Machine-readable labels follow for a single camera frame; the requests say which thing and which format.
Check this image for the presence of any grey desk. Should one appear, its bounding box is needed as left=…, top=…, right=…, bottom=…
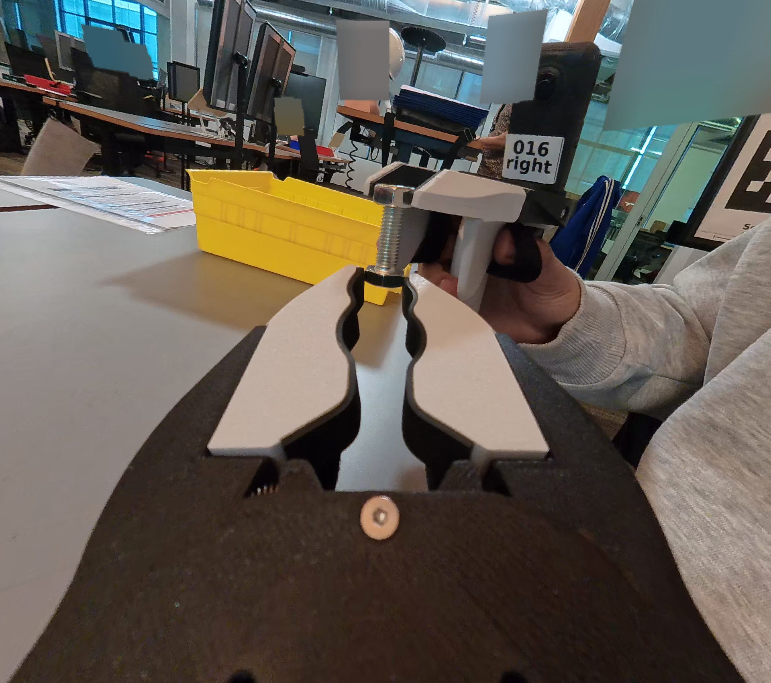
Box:
left=0, top=174, right=513, bottom=683

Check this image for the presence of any stack of blue folders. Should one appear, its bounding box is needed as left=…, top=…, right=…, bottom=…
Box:
left=392, top=85, right=489, bottom=130

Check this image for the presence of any silver hex bolt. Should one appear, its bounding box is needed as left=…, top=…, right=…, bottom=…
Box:
left=373, top=183, right=414, bottom=271

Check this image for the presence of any wooden standing desk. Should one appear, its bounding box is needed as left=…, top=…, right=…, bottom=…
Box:
left=336, top=104, right=483, bottom=172

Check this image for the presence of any laminated paper sheet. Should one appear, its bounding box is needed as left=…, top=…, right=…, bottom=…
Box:
left=0, top=176, right=196, bottom=235

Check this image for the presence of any person's right hand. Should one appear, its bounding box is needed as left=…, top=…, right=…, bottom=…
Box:
left=416, top=240, right=585, bottom=345

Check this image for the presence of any large black monitor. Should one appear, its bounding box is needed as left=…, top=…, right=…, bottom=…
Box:
left=202, top=0, right=257, bottom=114
left=244, top=22, right=296, bottom=124

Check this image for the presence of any grey chair back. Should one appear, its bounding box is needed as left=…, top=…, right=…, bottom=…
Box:
left=21, top=117, right=97, bottom=176

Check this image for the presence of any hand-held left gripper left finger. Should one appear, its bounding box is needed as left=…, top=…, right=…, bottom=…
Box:
left=206, top=264, right=365, bottom=464

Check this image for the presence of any marker poster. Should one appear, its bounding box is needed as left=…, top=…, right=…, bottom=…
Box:
left=683, top=114, right=771, bottom=250

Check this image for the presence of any black round-top stand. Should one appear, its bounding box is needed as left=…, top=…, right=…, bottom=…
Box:
left=400, top=25, right=447, bottom=88

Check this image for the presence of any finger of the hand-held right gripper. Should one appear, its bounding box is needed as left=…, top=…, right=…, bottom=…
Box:
left=367, top=161, right=448, bottom=196
left=411, top=170, right=526, bottom=224

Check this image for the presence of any long wooden office desk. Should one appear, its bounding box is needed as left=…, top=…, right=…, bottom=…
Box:
left=0, top=77, right=350, bottom=178

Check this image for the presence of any dark desktop monitor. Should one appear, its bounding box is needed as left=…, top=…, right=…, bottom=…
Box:
left=289, top=73, right=327, bottom=124

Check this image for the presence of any person's right forearm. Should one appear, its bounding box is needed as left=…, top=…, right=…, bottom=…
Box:
left=521, top=216, right=771, bottom=419

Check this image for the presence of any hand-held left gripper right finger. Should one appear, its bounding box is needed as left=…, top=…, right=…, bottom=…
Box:
left=402, top=272, right=552, bottom=470

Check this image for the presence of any blue drawstring bag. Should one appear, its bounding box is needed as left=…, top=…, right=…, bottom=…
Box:
left=551, top=175, right=621, bottom=280

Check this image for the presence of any small black monitor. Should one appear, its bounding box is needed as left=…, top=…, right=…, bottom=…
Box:
left=167, top=61, right=201, bottom=102

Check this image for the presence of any yellow plastic bin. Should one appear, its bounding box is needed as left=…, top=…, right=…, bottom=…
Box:
left=186, top=168, right=413, bottom=307

